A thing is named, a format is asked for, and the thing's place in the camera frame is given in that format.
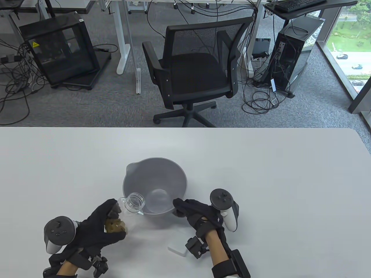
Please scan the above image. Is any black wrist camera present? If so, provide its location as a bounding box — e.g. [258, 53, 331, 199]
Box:
[89, 255, 109, 278]
[185, 236, 210, 259]

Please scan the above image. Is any black mesh office chair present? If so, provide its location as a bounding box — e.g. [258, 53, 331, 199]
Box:
[142, 16, 254, 128]

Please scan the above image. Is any black glass-door enclosure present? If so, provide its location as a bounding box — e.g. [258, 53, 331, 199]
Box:
[19, 11, 112, 90]

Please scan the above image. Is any white black hand controller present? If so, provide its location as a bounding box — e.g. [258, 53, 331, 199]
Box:
[210, 189, 240, 232]
[43, 216, 78, 255]

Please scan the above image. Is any gray salad bowl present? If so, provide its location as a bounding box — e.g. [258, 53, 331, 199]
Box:
[122, 157, 188, 215]

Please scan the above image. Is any person's left hand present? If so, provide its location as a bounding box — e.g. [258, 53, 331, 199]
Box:
[62, 199, 127, 259]

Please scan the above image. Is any gray power strip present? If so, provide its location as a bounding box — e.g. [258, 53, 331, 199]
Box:
[0, 54, 22, 65]

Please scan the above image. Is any black keyboard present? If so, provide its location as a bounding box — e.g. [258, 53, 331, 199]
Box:
[274, 0, 328, 13]

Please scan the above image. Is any clear plastic jar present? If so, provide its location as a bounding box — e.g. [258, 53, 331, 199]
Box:
[105, 192, 146, 234]

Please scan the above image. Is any person's right forearm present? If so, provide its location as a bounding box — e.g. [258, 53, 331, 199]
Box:
[203, 227, 251, 278]

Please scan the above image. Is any coil of black cables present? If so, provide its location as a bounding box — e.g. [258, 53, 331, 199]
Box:
[241, 77, 281, 114]

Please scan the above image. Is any gray window frame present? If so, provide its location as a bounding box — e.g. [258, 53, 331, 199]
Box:
[317, 0, 371, 114]

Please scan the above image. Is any black computer tower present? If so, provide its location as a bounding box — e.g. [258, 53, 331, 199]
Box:
[252, 14, 325, 98]

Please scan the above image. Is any black desk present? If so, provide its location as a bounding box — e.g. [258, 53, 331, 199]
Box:
[264, 0, 359, 21]

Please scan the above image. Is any black flat box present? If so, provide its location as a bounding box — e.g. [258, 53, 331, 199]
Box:
[251, 38, 272, 59]

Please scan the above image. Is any white square jar lid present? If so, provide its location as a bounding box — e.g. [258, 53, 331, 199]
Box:
[168, 240, 189, 257]

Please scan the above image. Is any person's right hand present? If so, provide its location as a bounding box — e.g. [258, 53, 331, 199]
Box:
[173, 198, 225, 237]

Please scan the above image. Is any tangle of black floor cables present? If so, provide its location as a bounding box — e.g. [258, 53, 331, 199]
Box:
[0, 37, 51, 126]

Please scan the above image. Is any white desk leg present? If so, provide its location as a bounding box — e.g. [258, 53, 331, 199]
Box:
[110, 0, 135, 75]
[246, 4, 266, 78]

